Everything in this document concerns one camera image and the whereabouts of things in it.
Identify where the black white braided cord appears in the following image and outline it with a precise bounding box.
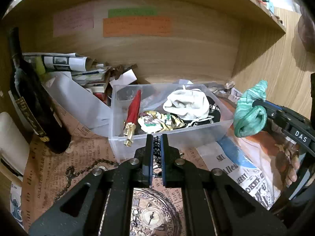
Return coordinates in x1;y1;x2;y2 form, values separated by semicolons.
152;137;163;178

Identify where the wooden shelf board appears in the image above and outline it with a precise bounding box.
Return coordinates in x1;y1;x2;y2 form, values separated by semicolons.
225;0;286;33

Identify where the rolled black white magazine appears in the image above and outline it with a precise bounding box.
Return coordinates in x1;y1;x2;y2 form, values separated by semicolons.
23;52;93;72

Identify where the floral fabric scrunchie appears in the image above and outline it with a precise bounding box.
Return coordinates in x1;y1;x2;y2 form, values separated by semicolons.
138;111;185;134

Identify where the pink sticky note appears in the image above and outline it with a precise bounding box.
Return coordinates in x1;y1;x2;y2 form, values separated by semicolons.
53;3;94;37

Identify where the orange sticky note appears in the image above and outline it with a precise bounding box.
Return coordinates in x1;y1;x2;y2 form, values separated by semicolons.
103;16;172;37

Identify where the clear plastic box lid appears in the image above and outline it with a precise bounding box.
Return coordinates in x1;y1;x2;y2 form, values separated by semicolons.
40;71;112;136

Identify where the white cloth pouch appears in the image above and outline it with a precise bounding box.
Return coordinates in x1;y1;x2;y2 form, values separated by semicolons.
163;86;209;120

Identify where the clear plastic storage box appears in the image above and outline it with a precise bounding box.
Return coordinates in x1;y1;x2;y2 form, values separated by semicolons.
109;81;233;161

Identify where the right hand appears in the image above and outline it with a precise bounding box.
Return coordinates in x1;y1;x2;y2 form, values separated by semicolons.
275;142;300;186

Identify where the green knitted cloth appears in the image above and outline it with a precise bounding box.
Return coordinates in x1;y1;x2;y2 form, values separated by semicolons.
233;80;268;138

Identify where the dark wine bottle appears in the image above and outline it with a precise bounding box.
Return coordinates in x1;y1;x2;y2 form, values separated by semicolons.
8;27;71;154

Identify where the red felt pouch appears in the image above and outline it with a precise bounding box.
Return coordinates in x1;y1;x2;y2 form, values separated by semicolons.
123;89;141;147

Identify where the stack of papers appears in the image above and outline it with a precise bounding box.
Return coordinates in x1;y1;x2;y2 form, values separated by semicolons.
71;64;138;94

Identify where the green sticky note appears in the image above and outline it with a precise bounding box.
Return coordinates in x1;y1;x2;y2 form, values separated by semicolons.
108;7;158;18

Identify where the black patterned cloth bag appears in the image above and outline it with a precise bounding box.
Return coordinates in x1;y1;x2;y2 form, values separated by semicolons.
184;96;221;127

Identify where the metal chain with hook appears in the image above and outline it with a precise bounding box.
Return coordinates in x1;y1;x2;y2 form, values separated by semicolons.
54;158;121;201

